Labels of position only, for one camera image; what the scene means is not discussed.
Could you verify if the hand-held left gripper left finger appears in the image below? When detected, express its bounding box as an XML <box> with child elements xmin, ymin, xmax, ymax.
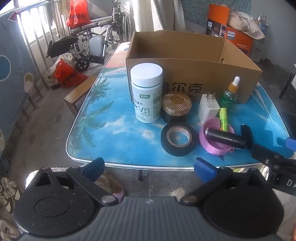
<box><xmin>35</xmin><ymin>157</ymin><xmax>118</xmax><ymax>205</ymax></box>

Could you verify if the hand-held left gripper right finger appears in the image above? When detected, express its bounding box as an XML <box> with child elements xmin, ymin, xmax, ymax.
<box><xmin>179</xmin><ymin>157</ymin><xmax>270</xmax><ymax>205</ymax></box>

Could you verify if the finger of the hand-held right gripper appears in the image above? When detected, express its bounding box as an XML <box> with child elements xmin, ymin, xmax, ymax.
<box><xmin>240</xmin><ymin>124</ymin><xmax>286</xmax><ymax>168</ymax></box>
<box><xmin>276</xmin><ymin>137</ymin><xmax>296</xmax><ymax>160</ymax></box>

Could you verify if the black cylinder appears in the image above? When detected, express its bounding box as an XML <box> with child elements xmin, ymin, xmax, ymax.
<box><xmin>203</xmin><ymin>127</ymin><xmax>248</xmax><ymax>149</ymax></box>

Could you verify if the pink tape roll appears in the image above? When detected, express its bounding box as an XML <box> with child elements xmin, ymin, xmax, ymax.
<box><xmin>199</xmin><ymin>118</ymin><xmax>235</xmax><ymax>155</ymax></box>

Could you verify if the green battery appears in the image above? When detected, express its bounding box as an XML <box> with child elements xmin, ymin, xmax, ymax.
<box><xmin>219</xmin><ymin>108</ymin><xmax>229</xmax><ymax>131</ymax></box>

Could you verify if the green dropper bottle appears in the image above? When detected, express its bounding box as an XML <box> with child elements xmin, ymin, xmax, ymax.
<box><xmin>219</xmin><ymin>76</ymin><xmax>241</xmax><ymax>109</ymax></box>

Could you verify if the black electrical tape roll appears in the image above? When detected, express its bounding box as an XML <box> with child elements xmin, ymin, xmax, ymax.
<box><xmin>161</xmin><ymin>124</ymin><xmax>197</xmax><ymax>157</ymax></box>

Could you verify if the white plug charger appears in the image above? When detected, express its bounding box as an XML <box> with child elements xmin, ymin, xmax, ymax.
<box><xmin>198</xmin><ymin>91</ymin><xmax>220</xmax><ymax>125</ymax></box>

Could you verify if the black jar with gold lid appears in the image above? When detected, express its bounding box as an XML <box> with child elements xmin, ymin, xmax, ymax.
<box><xmin>161</xmin><ymin>91</ymin><xmax>192</xmax><ymax>124</ymax></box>

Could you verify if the white pill bottle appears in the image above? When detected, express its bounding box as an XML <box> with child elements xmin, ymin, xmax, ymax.
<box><xmin>130</xmin><ymin>64</ymin><xmax>164</xmax><ymax>124</ymax></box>

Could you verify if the brown cardboard box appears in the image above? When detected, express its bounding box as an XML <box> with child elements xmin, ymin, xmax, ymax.
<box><xmin>126</xmin><ymin>31</ymin><xmax>263</xmax><ymax>105</ymax></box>

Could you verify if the brown pink slipper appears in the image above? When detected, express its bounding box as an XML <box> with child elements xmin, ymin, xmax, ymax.
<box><xmin>95</xmin><ymin>173</ymin><xmax>126</xmax><ymax>203</ymax></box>

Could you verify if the white patterned sneaker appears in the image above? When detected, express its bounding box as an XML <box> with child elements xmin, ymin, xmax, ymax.
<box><xmin>0</xmin><ymin>177</ymin><xmax>23</xmax><ymax>214</ymax></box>
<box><xmin>0</xmin><ymin>219</ymin><xmax>20</xmax><ymax>241</ymax></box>

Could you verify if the orange appliance carton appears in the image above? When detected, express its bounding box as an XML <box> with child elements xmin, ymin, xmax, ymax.
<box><xmin>206</xmin><ymin>3</ymin><xmax>254</xmax><ymax>57</ymax></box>

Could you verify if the red plastic bag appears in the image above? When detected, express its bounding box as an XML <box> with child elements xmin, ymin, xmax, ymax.
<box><xmin>54</xmin><ymin>58</ymin><xmax>88</xmax><ymax>88</ymax></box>
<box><xmin>66</xmin><ymin>0</ymin><xmax>91</xmax><ymax>29</ymax></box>

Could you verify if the white plastic bag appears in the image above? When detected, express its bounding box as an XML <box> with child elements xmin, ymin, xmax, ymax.
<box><xmin>44</xmin><ymin>53</ymin><xmax>74</xmax><ymax>88</ymax></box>

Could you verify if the cream pillow bundle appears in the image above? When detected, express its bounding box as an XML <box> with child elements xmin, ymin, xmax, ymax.
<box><xmin>228</xmin><ymin>10</ymin><xmax>266</xmax><ymax>40</ymax></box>

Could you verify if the blue-grey printed mattress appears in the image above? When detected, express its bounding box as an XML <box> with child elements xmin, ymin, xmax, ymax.
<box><xmin>0</xmin><ymin>9</ymin><xmax>44</xmax><ymax>158</ymax></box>

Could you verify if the metal railing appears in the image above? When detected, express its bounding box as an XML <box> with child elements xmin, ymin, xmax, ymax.
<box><xmin>0</xmin><ymin>0</ymin><xmax>77</xmax><ymax>121</ymax></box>

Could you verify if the grey wheelchair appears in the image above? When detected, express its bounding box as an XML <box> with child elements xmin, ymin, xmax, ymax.
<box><xmin>46</xmin><ymin>0</ymin><xmax>132</xmax><ymax>71</ymax></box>

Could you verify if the black metal chair frame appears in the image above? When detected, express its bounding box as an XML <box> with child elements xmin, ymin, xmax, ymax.
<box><xmin>279</xmin><ymin>62</ymin><xmax>296</xmax><ymax>100</ymax></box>

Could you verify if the blue floral wall cloth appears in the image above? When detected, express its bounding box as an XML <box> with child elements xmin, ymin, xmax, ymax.
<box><xmin>183</xmin><ymin>0</ymin><xmax>251</xmax><ymax>26</ymax></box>

